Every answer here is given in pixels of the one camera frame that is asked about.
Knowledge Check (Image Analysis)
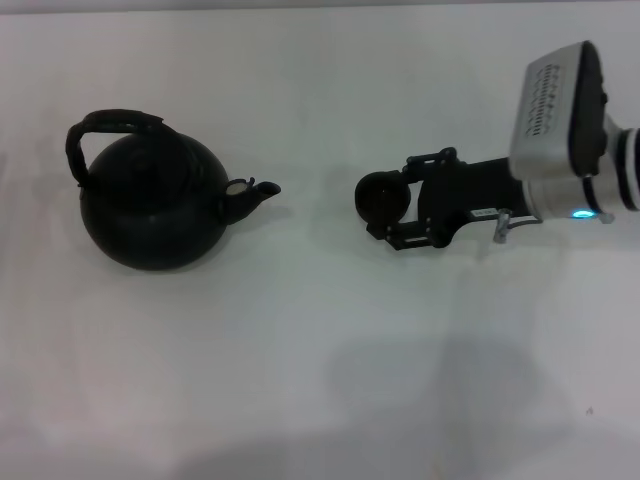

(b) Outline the small dark teacup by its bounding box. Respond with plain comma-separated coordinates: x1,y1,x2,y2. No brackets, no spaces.
355,170,413,225

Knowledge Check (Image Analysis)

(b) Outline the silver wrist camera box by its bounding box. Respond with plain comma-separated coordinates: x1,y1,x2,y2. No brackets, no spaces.
506,41,624,180

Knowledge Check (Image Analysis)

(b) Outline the grey right wrist cable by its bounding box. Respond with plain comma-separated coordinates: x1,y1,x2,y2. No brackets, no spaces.
491,206,545,245

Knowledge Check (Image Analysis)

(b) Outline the black round teapot with handle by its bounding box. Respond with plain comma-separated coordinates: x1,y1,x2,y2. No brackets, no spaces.
63,107,282,272

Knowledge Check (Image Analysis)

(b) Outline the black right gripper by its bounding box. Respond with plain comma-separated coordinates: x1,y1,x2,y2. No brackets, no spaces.
365,146,532,252

